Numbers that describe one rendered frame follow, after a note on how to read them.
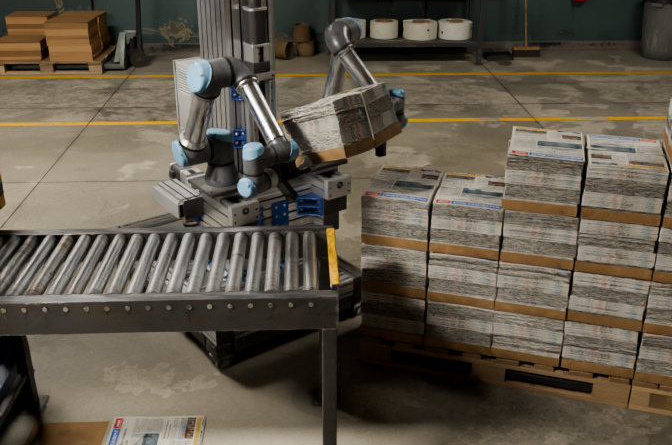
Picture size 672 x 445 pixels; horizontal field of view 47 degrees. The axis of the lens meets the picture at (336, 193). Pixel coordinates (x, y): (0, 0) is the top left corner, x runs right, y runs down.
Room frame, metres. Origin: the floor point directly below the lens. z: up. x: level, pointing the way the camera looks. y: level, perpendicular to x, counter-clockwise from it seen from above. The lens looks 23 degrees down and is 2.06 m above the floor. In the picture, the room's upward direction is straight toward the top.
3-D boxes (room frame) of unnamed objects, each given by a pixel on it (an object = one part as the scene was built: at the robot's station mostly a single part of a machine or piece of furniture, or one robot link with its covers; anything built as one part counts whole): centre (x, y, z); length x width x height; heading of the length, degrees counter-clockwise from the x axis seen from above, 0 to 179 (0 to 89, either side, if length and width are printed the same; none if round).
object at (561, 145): (2.91, -0.84, 1.06); 0.37 x 0.29 x 0.01; 164
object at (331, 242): (2.41, 0.01, 0.81); 0.43 x 0.03 x 0.02; 3
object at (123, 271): (2.39, 0.74, 0.77); 0.47 x 0.05 x 0.05; 3
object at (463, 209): (2.95, -0.72, 0.42); 1.17 x 0.39 x 0.83; 74
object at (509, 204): (2.91, -0.84, 0.86); 0.38 x 0.29 x 0.04; 164
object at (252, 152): (2.62, 0.29, 1.10); 0.11 x 0.08 x 0.11; 127
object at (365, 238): (2.94, -0.72, 0.40); 1.16 x 0.38 x 0.51; 74
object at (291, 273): (2.41, 0.16, 0.77); 0.47 x 0.05 x 0.05; 3
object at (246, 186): (2.61, 0.30, 1.00); 0.11 x 0.08 x 0.09; 142
